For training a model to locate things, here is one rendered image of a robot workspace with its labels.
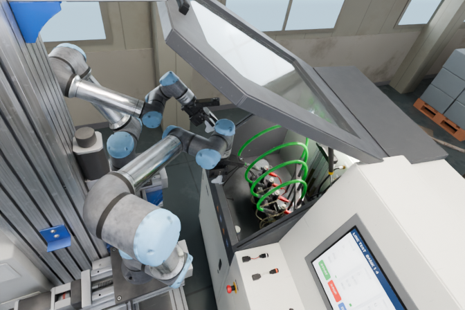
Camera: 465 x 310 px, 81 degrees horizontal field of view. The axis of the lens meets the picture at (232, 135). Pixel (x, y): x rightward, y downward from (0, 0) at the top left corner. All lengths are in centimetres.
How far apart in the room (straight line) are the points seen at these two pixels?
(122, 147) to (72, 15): 158
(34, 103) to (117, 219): 32
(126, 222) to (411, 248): 76
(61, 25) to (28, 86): 202
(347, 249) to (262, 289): 43
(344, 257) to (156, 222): 71
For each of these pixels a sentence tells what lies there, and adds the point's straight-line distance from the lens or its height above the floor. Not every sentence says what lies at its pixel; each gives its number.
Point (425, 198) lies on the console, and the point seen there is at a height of 155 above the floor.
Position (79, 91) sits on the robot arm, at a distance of 120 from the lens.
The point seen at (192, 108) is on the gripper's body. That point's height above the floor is 141.
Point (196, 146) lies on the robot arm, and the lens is 94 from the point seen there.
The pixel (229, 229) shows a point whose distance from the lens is 144.
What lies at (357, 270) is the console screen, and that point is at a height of 133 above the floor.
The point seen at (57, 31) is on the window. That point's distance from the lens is 277.
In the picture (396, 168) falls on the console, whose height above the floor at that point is 155.
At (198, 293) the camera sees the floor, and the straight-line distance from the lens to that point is 231.
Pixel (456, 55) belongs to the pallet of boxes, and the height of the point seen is 88.
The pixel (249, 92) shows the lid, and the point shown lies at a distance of 61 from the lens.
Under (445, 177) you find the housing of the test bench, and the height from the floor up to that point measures 147.
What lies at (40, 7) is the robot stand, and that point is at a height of 197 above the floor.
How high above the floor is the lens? 223
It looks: 44 degrees down
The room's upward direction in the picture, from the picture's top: 10 degrees clockwise
